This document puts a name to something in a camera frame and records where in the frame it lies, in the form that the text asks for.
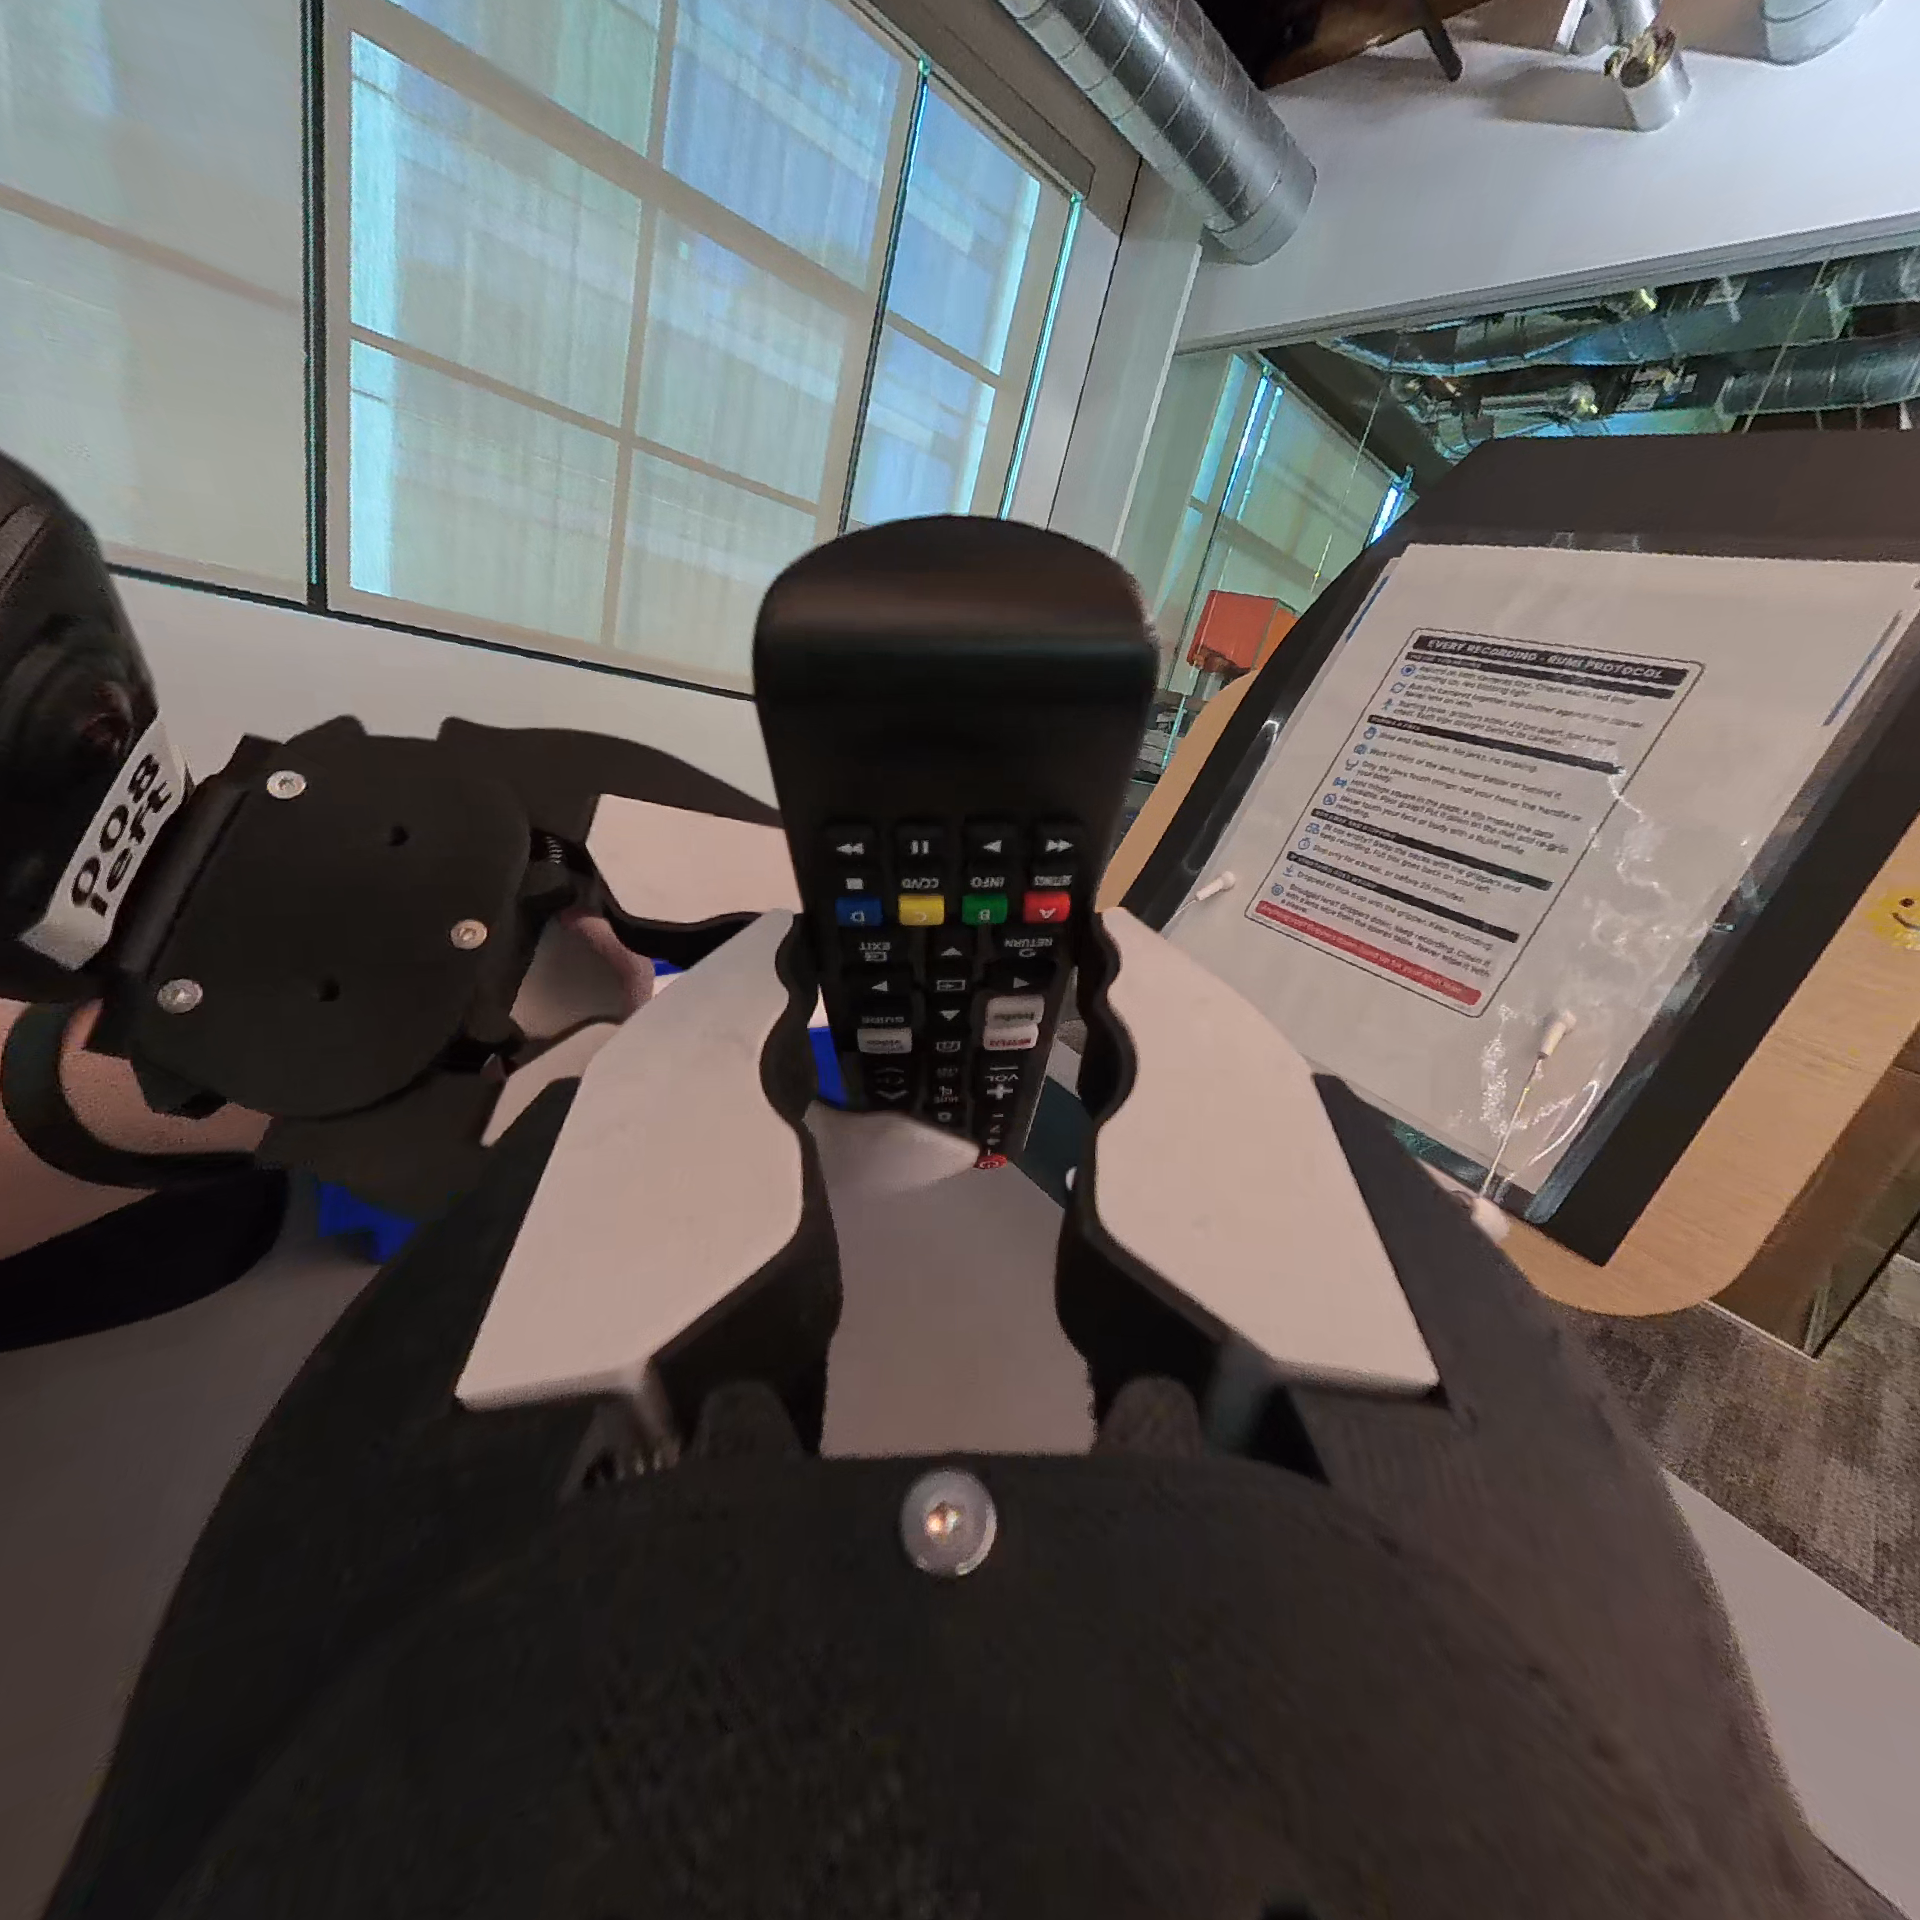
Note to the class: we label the black remote control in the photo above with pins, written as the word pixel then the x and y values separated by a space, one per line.
pixel 950 676

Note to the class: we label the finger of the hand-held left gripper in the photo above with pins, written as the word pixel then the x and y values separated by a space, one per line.
pixel 691 864
pixel 523 1096

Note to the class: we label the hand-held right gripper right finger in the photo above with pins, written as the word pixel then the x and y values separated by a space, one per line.
pixel 1248 1187

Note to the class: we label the large paned window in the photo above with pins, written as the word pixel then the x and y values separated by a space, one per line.
pixel 523 306

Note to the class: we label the silver ventilation duct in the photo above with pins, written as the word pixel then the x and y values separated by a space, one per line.
pixel 1188 116

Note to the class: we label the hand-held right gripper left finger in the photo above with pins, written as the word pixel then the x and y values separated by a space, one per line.
pixel 648 1202

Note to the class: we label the orange square box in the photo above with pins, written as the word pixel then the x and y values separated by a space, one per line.
pixel 1248 638

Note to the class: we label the black instruction sheet board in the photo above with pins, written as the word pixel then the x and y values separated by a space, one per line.
pixel 1506 843

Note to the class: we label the blue plastic bin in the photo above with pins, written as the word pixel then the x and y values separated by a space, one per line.
pixel 358 1219

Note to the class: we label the yellow smiley sticker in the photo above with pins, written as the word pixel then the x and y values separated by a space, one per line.
pixel 1900 926

